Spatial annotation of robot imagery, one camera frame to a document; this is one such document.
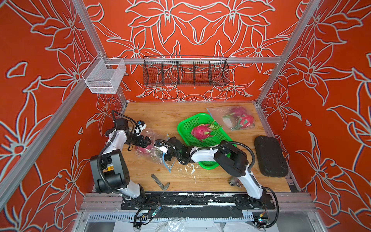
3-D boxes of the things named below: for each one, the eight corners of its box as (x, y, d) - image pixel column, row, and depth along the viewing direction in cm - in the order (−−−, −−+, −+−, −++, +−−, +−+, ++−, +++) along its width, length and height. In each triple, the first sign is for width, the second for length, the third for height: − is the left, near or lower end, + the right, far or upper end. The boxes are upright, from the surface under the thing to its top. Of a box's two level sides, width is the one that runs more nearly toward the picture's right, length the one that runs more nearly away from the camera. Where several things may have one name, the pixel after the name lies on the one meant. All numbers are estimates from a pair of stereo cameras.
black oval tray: (260, 176, 83) (265, 172, 78) (252, 140, 99) (256, 135, 93) (284, 179, 82) (291, 176, 76) (272, 142, 98) (278, 137, 92)
